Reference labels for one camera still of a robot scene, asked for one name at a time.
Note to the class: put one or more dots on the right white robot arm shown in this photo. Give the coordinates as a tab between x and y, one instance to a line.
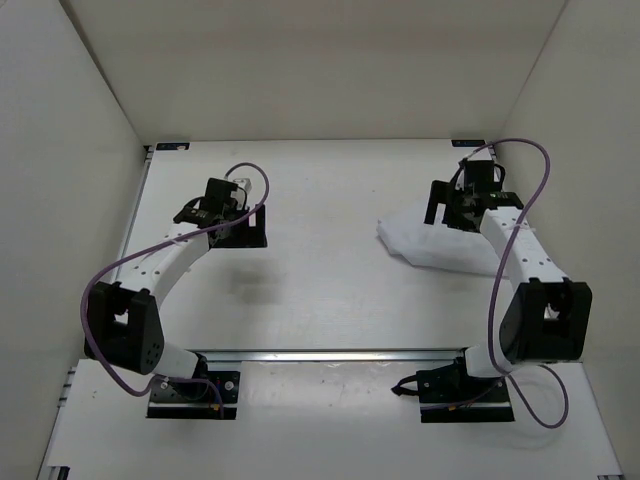
546	320

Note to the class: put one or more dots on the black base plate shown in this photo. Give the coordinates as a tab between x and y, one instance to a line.
449	395
197	402

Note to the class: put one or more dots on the right blue corner label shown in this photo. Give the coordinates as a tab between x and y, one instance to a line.
467	143

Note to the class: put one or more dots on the aluminium rail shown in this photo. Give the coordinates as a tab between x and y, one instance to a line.
333	356

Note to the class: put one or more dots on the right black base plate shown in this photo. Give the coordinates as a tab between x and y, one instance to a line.
449	395

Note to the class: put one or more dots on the white skirt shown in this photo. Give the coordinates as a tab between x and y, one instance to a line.
405	235

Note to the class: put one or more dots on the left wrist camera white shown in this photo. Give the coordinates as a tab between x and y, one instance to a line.
244	184

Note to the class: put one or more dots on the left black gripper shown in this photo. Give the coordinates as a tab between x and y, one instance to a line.
251	236

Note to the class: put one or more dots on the left blue corner label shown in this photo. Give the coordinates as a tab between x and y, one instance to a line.
172	146

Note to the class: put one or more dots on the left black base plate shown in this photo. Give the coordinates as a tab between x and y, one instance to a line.
197	402

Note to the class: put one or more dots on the blue corner label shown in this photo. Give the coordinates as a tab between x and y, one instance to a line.
172	146
467	143

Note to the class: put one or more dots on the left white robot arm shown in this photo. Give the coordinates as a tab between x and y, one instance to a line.
124	316

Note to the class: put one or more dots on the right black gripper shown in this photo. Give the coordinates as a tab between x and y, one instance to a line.
442	193

